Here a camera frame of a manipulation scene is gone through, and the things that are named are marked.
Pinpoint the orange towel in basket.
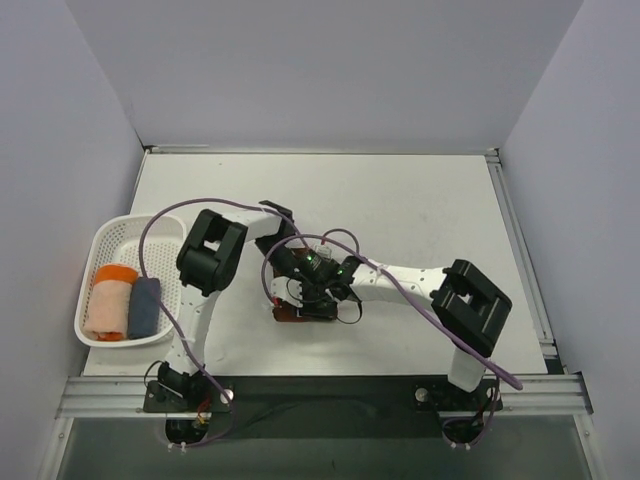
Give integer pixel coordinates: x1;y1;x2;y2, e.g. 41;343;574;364
94;264;139;344

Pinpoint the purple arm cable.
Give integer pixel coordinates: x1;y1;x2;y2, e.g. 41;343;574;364
319;228;524;447
137;197;364;449

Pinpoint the peach towel in basket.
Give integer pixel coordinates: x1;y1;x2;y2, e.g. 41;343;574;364
83;280;132;342

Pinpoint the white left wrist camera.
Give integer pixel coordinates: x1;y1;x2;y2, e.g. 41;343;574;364
270;276;303;307

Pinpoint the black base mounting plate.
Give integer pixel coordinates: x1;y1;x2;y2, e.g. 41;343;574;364
142;375;503;444

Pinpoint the aluminium front frame rail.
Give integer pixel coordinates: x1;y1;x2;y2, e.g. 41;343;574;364
57;374;593;418

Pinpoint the white plastic basket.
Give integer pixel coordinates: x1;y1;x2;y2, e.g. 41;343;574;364
74;215;187;349

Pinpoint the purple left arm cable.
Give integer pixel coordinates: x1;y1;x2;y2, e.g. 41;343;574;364
137;197;364;449

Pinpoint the aluminium right side rail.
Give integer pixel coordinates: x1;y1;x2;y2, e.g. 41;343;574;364
485;149;568;374

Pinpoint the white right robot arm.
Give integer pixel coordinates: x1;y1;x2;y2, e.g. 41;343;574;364
295;251;522;410

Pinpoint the aluminium back frame rail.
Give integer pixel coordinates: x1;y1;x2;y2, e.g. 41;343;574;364
145;145;500;157

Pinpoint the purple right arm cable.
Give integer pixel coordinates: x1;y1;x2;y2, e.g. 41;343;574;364
319;228;524;447

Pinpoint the brown towel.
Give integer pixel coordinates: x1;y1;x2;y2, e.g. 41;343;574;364
273;299;338;323

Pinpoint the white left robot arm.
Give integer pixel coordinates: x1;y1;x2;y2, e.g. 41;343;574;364
158;201;296;412

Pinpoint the blue towel in basket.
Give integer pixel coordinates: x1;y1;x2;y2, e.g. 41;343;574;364
127;277;161;340

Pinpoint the aluminium frame rail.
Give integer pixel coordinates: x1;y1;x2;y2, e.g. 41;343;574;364
145;145;500;157
57;374;593;418

